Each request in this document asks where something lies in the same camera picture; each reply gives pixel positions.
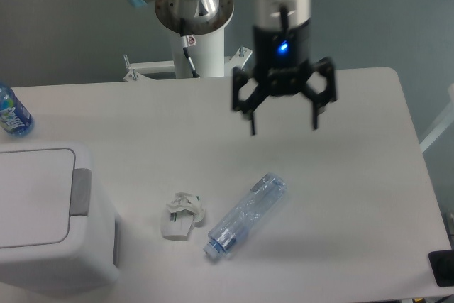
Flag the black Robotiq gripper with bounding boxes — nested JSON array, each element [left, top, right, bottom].
[[231, 21, 337, 136]]

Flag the grey trash can push button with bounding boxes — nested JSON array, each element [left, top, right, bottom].
[[70, 168, 92, 216]]

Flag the white trash can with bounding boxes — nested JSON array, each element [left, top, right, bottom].
[[1, 142, 120, 294]]

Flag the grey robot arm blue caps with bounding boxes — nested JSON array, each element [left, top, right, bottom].
[[126, 0, 338, 121]]

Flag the empty clear plastic bottle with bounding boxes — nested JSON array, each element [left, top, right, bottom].
[[203, 172, 287, 261]]

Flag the crushed white paper cup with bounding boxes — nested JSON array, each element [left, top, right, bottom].
[[160, 192, 206, 241]]

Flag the black device at table edge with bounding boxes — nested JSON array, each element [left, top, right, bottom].
[[428, 250, 453, 287]]

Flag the blue labelled drink bottle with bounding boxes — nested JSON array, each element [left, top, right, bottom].
[[1, 83, 35, 137]]

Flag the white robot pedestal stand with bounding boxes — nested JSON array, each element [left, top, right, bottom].
[[123, 19, 253, 82]]

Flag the black cable on pedestal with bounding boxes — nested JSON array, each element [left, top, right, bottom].
[[179, 18, 200, 79]]

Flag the white frame at right edge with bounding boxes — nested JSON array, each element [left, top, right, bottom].
[[419, 84, 453, 153]]

